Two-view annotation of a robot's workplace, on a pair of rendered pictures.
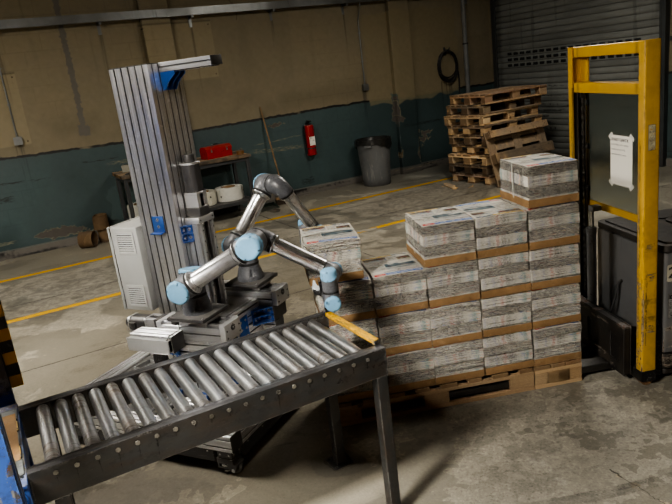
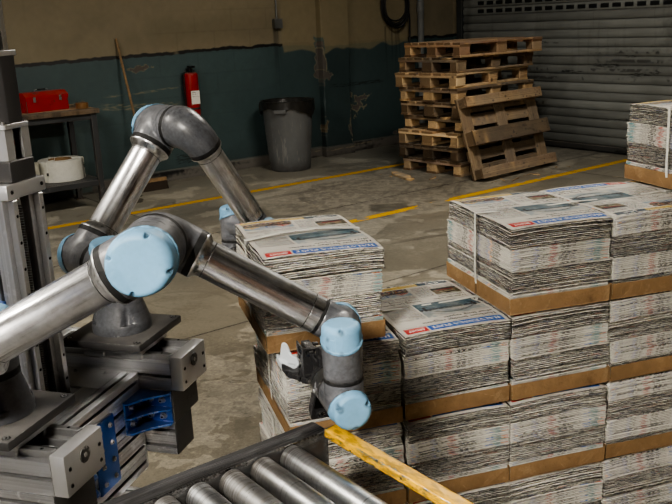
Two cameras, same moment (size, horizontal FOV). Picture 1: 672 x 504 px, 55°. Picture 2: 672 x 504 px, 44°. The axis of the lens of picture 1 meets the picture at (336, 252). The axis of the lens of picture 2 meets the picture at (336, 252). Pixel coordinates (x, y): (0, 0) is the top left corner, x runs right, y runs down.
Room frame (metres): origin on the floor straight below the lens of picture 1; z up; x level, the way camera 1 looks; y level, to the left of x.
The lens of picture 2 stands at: (1.37, 0.29, 1.56)
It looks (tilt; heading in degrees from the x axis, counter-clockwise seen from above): 16 degrees down; 350
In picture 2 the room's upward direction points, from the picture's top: 3 degrees counter-clockwise
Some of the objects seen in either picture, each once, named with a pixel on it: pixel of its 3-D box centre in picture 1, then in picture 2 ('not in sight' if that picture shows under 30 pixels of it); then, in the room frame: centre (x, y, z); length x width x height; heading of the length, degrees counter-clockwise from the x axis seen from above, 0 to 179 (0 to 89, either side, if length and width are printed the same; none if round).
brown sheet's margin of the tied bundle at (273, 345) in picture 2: (334, 274); (318, 325); (3.23, 0.02, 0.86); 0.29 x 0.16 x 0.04; 96
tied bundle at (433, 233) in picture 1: (438, 235); (524, 248); (3.42, -0.58, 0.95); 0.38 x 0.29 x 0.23; 7
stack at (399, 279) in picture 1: (422, 328); (476, 435); (3.40, -0.44, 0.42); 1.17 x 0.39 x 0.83; 97
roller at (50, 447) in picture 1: (47, 435); not in sight; (2.05, 1.10, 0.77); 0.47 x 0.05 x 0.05; 27
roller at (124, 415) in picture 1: (122, 410); not in sight; (2.17, 0.87, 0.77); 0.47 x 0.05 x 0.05; 27
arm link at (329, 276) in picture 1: (329, 279); (342, 347); (2.80, 0.04, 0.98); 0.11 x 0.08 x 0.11; 169
